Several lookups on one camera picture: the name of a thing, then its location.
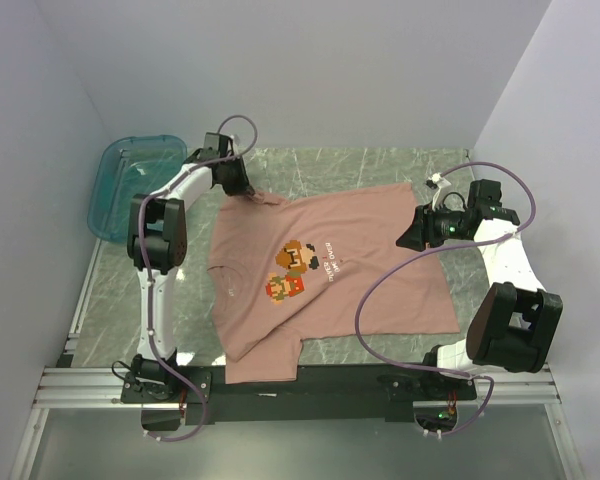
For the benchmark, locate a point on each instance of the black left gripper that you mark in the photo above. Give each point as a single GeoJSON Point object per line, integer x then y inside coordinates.
{"type": "Point", "coordinates": [243, 187]}

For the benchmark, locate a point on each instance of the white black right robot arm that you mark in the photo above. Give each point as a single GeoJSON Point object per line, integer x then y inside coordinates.
{"type": "Point", "coordinates": [514, 326]}

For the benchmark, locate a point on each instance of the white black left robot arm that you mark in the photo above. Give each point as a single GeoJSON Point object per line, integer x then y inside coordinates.
{"type": "Point", "coordinates": [157, 244]}

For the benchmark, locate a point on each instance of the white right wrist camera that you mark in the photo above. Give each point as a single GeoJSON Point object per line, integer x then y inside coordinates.
{"type": "Point", "coordinates": [440, 185]}

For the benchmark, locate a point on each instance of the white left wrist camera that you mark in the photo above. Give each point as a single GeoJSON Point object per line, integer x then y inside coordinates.
{"type": "Point", "coordinates": [235, 137]}

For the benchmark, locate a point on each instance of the teal transparent plastic bin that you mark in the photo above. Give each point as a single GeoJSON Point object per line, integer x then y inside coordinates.
{"type": "Point", "coordinates": [130, 166]}

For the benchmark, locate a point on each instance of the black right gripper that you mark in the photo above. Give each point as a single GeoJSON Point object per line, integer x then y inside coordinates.
{"type": "Point", "coordinates": [412, 237]}

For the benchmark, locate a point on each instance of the aluminium frame rail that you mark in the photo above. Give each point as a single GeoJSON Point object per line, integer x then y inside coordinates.
{"type": "Point", "coordinates": [99, 388]}

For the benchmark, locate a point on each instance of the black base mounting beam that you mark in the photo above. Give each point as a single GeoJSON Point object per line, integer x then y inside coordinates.
{"type": "Point", "coordinates": [241, 408]}

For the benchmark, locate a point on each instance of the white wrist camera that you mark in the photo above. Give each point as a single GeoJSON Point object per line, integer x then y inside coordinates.
{"type": "Point", "coordinates": [440, 185]}
{"type": "Point", "coordinates": [235, 137]}

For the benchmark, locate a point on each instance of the pink t shirt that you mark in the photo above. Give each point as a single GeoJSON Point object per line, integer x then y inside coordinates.
{"type": "Point", "coordinates": [286, 271]}

